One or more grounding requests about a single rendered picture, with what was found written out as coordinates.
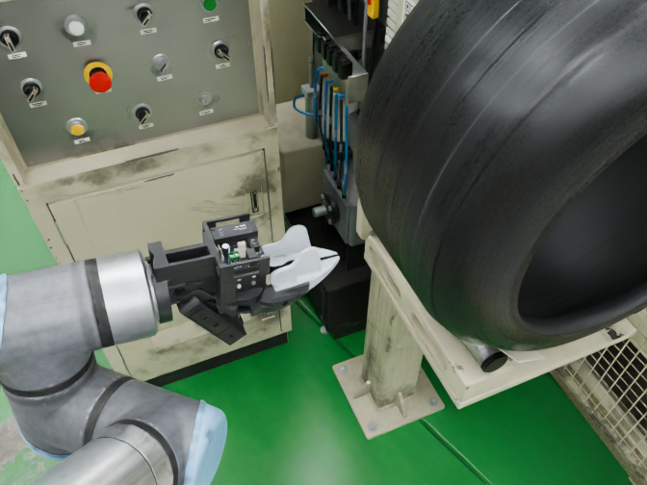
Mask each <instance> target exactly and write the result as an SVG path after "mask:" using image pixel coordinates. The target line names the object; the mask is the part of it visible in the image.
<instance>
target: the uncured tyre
mask: <svg viewBox="0 0 647 485"><path fill-rule="evenodd" d="M353 171H354V178H355V183H356V187H357V191H358V195H359V199H360V203H361V207H362V210H363V212H364V215H365V217H366V219H367V221H368V222H369V224H370V225H371V227H372V228H373V230H374V231H375V233H376V235H377V236H378V238H379V239H380V241H381V243H382V244H383V246H384V247H385V249H386V250H387V252H388V253H389V255H390V256H391V258H392V259H393V261H394V262H395V264H396V265H397V267H398V268H399V270H400V271H401V273H402V275H403V276H404V278H405V279H406V281H407V282H408V284H409V285H410V287H411V288H412V290H413V291H414V293H415V294H416V295H417V296H418V298H419V299H420V301H421V302H422V304H423V306H424V307H425V309H426V310H427V312H428V313H429V314H430V315H431V316H432V317H433V318H434V319H435V320H436V321H437V322H439V323H440V324H441V325H442V326H444V327H445V328H446V329H447V330H448V331H450V332H451V333H452V334H453V335H455V336H456V337H457V338H458V339H460V340H462V341H465V342H467V343H471V344H475V345H484V346H490V347H495V348H500V349H505V350H511V351H535V350H541V349H546V348H551V347H555V346H559V345H565V344H568V343H571V342H574V341H576V340H579V339H581V338H584V337H586V336H589V335H591V334H594V333H596V332H598V331H600V330H603V329H605V328H607V327H609V326H611V325H613V324H615V323H616V322H618V321H620V320H622V319H625V318H627V317H628V316H630V315H632V314H634V313H636V312H637V311H639V310H641V309H642V308H644V307H646V306H647V0H419V2H418V3H417V4H416V5H415V7H414V8H413V9H412V11H411V12H410V13H409V15H408V16H407V18H406V19H405V20H404V22H403V23H402V25H401V26H400V28H399V29H398V31H397V32H396V33H395V35H394V36H393V38H392V40H391V41H390V43H389V45H388V47H387V48H386V50H385V52H384V54H383V55H382V57H381V59H380V61H379V63H378V65H377V67H376V69H375V73H374V75H373V77H372V79H371V82H370V84H369V86H368V88H367V91H366V94H365V97H364V100H363V103H362V106H361V109H360V113H359V117H358V120H357V125H356V130H355V136H354V145H353Z"/></svg>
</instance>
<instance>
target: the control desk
mask: <svg viewBox="0 0 647 485"><path fill-rule="evenodd" d="M276 123H277V115H276V102H275V88H274V75H273V61H272V35H271V22H270V8H269V0H0V158H1V160H2V162H3V164H4V166H5V168H6V169H7V171H8V173H9V174H10V176H11V178H12V180H13V183H14V184H15V185H16V186H17V189H18V191H19V193H20V195H21V197H22V199H23V201H24V202H25V204H26V206H27V208H28V210H29V212H30V214H31V216H32V217H33V219H34V221H35V223H36V225H37V227H38V229H39V231H40V232H41V234H42V236H43V238H44V240H45V242H46V244H47V246H48V248H49V249H50V251H51V253H52V255H53V257H54V259H55V261H56V263H57V264H58V265H63V264H68V263H73V262H78V261H83V260H88V259H93V258H96V257H101V256H106V255H111V254H116V253H120V252H125V251H130V250H135V249H138V250H139V251H140V252H141V254H142V258H143V261H144V262H145V257H147V256H149V253H148V247H147V244H148V243H155V242H159V241H161V242H162V245H163V248H164V250H169V249H173V248H178V247H182V246H187V245H192V244H197V243H203V238H202V221H204V220H209V219H214V218H219V217H229V216H234V215H239V214H244V213H250V219H249V220H254V222H255V224H256V226H257V228H258V241H259V243H260V245H265V244H269V243H277V242H279V241H280V240H282V238H283V237H284V235H285V227H284V214H283V201H282V188H281V174H280V161H279V147H278V135H277V125H276ZM171 308H172V315H173V321H170V322H166V323H162V324H160V322H159V321H157V325H158V333H157V335H156V336H152V337H148V338H144V339H140V340H136V341H133V342H129V343H125V344H121V345H113V346H109V347H105V348H102V349H103V351H104V353H105V355H106V357H107V358H108V360H109V362H110V364H111V366H112V368H113V370H114V371H117V372H120V373H123V374H126V375H129V376H131V377H133V378H136V379H139V380H141V381H144V382H146V383H149V384H152V385H155V386H158V387H163V386H166V385H168V384H170V383H173V382H176V381H179V380H182V379H185V378H187V377H190V376H193V375H196V374H199V373H202V372H205V371H207V370H211V369H214V368H217V367H220V366H223V365H225V364H228V363H231V362H234V361H237V360H240V359H242V358H245V357H247V356H250V355H253V354H256V353H259V352H261V351H264V350H267V349H270V348H273V347H276V346H278V345H283V344H286V343H288V333H287V332H288V331H291V330H292V321H291V307H290V305H289V306H287V307H286V308H283V309H281V310H278V311H274V312H269V313H261V314H258V315H255V316H252V315H251V313H248V314H240V315H241V317H242V319H243V321H244V328H245V331H246V335H245V336H243V337H242V338H241V339H240V340H238V341H237V342H236V343H234V344H233V345H228V344H227V343H225V342H224V341H222V340H221V339H219V338H217V337H216V336H214V335H213V334H211V333H210V332H208V331H207V330H205V329H204V328H202V327H201V326H199V325H198V324H196V323H195V322H193V321H192V320H190V319H188V318H186V317H185V316H183V315H182V314H180V313H179V310H178V308H177V305H176V304H174V305H171Z"/></svg>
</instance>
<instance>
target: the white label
mask: <svg viewBox="0 0 647 485"><path fill-rule="evenodd" d="M498 349H499V350H500V351H502V352H503V353H505V354H506V355H507V356H509V357H510V358H512V359H513V360H515V361H516V362H518V363H522V362H528V361H535V360H541V359H545V358H546V357H544V356H543V355H541V354H539V353H538V352H536V351H511V350H505V349H500V348H498Z"/></svg>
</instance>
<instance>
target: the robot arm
mask: <svg viewBox="0 0 647 485"><path fill-rule="evenodd" d="M237 218H238V219H239V223H234V224H229V225H223V226H219V227H216V223H217V222H223V221H228V220H232V219H237ZM249 219H250V213H244V214H239V215H234V216H229V217H219V218H214V219H209V220H204V221H202V238H203V242H202V243H197V244H192V245H187V246H182V247H178V248H173V249H169V250H164V248H163V245H162V242H161V241H159V242H151V243H148V244H147V247H148V253H149V256H147V257H145V262H144V261H143V258H142V254H141V252H140V251H139V250H138V249H135V250H130V251H125V252H120V253H116V254H111V255H106V256H101V257H96V258H93V259H88V260H83V261H78V262H73V263H68V264H63V265H58V266H54V267H49V268H39V269H34V270H29V271H24V272H20V273H15V274H10V275H7V274H6V273H4V274H1V275H0V384H1V386H2V388H3V391H4V393H5V395H6V397H7V400H8V402H9V404H10V406H11V408H12V410H13V414H14V416H15V418H16V425H17V429H18V431H19V433H20V435H21V437H22V438H23V440H24V441H25V442H26V443H27V444H28V445H29V447H30V448H31V449H32V451H34V452H35V453H36V454H38V455H39V456H41V457H43V458H46V459H49V460H54V461H62V462H60V463H59V464H57V465H56V466H55V467H53V468H52V469H50V470H49V471H47V472H45V473H44V474H43V475H41V476H40V477H38V478H37V479H35V480H34V481H32V482H31V483H30V484H28V485H210V484H211V482H212V480H213V478H214V476H215V473H216V471H217V469H218V466H219V463H220V459H221V456H222V453H223V449H224V445H225V440H226V434H227V419H226V416H225V415H224V413H223V412H222V411H221V409H219V408H216V407H214V406H211V405H209V404H207V403H206V402H205V401H204V400H200V401H198V400H195V399H193V398H190V397H187V396H182V395H180V394H178V393H175V392H172V391H169V390H166V389H163V388H161V387H158V386H155V385H152V384H149V383H146V382H144V381H141V380H139V379H136V378H133V377H131V376H129V375H126V374H123V373H120V372H117V371H114V370H110V369H107V368H104V367H101V366H99V365H98V364H97V362H96V359H95V355H94V350H97V349H101V348H105V347H109V346H113V345H121V344H125V343H129V342H133V341H136V340H140V339H144V338H148V337H152V336H156V335H157V333H158V325H157V321H159V322H160V324H162V323H166V322H170V321H173V315H172V308H171V305H174V304H176V305H177V308H178V310H179V313H180V314H182V315H183V316H185V317H186V318H188V319H190V320H192V321H193V322H195V323H196V324H198V325H199V326H201V327H202V328H204V329H205V330H207V331H208V332H210V333H211V334H213V335H214V336H216V337H217V338H219V339H221V340H222V341H224V342H225V343H227V344H228V345H233V344H234V343H236V342H237V341H238V340H240V339H241V338H242V337H243V336H245V335H246V331H245V328H244V321H243V319H242V317H241V315H240V314H248V313H251V315H252V316H255V315H258V314H261V313H269V312H274V311H278V310H281V309H283V308H286V307H287V306H289V305H291V304H292V303H294V302H295V301H296V300H298V299H299V298H301V297H302V296H304V295H305V294H307V293H308V291H309V290H310V289H312V288H313V287H315V286H316V285H317V284H318V283H320V282H321V281H322V280H323V279H324V278H325V277H326V276H327V275H328V274H329V273H330V272H331V271H332V270H333V269H334V268H335V266H336V265H337V264H338V262H339V259H340V257H339V256H338V255H337V252H334V251H331V250H327V249H323V248H318V247H315V246H311V244H310V241H309V237H308V233H307V229H306V227H305V226H303V225H295V226H292V227H290V228H289V229H288V231H287V232H286V234H285V235H284V237H283V238H282V240H280V241H279V242H273V243H269V244H265V245H260V243H259V241H258V228H257V226H256V224H255V222H254V220H249ZM267 275H270V277H269V280H270V282H271V284H269V285H268V284H267V283H266V279H267Z"/></svg>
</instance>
